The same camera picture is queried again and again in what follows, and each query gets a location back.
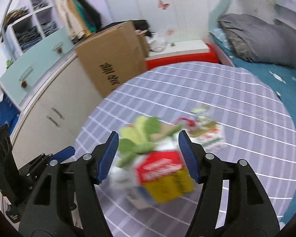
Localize cream lower cabinet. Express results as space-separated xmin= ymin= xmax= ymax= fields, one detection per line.
xmin=0 ymin=51 xmax=103 ymax=168

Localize red green printed wrapper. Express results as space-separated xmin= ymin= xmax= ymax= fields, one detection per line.
xmin=175 ymin=105 xmax=225 ymax=152

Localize pine cone ornament left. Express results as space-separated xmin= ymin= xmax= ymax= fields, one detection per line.
xmin=20 ymin=80 xmax=28 ymax=89

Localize mint drawer unit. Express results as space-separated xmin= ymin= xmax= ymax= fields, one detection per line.
xmin=0 ymin=27 xmax=74 ymax=105

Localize large brown cardboard box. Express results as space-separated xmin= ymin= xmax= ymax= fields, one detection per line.
xmin=75 ymin=21 xmax=147 ymax=98

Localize teal bed sheet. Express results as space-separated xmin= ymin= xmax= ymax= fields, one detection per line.
xmin=210 ymin=28 xmax=296 ymax=223

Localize cream hanging jacket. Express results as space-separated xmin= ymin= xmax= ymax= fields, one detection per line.
xmin=53 ymin=0 xmax=85 ymax=40

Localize green hanging garment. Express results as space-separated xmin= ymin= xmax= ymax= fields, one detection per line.
xmin=73 ymin=0 xmax=97 ymax=33

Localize white plastic bag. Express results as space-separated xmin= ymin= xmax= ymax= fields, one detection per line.
xmin=149 ymin=35 xmax=167 ymax=53

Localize white open wardrobe shelves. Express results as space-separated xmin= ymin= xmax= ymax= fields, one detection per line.
xmin=0 ymin=0 xmax=65 ymax=60

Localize black hanging garment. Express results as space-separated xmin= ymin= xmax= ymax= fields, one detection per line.
xmin=77 ymin=0 xmax=102 ymax=32

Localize grey folded duvet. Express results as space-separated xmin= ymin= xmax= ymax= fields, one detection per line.
xmin=218 ymin=13 xmax=296 ymax=68

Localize red and white bench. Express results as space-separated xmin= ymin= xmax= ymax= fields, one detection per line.
xmin=146 ymin=40 xmax=220 ymax=70

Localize pink butterfly wall sticker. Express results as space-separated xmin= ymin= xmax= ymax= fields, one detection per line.
xmin=158 ymin=0 xmax=170 ymax=10

